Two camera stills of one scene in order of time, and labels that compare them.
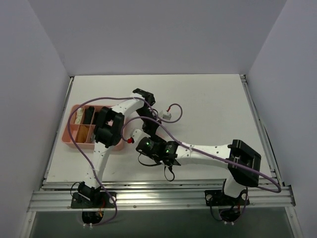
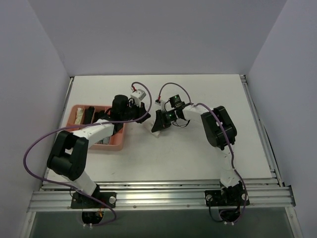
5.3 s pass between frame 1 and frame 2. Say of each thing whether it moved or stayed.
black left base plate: stayed
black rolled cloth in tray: stayed
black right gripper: moved
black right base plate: stayed
